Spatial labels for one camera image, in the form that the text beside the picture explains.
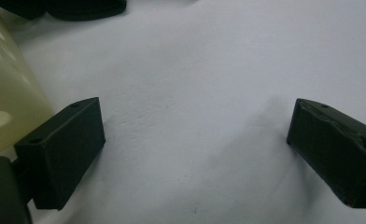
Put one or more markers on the pale yellow translucent container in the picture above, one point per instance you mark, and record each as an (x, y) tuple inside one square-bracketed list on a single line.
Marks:
[(10, 93)]

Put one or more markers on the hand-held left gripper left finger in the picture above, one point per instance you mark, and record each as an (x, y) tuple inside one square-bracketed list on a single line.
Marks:
[(63, 149)]

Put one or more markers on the dark flat object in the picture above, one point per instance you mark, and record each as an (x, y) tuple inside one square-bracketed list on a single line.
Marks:
[(78, 7)]

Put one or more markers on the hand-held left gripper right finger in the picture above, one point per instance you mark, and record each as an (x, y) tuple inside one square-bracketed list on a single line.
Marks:
[(336, 155)]

